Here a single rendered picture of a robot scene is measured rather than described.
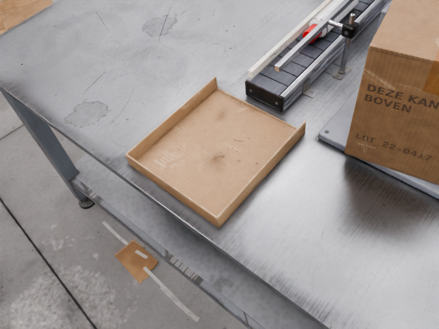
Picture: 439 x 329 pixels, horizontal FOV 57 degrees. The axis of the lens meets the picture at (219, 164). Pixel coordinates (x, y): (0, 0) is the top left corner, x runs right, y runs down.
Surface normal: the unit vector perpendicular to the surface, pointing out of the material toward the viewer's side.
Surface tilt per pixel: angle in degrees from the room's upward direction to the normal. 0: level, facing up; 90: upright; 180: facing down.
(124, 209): 0
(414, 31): 0
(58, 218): 0
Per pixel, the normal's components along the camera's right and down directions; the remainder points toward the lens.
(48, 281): -0.10, -0.60
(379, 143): -0.48, 0.73
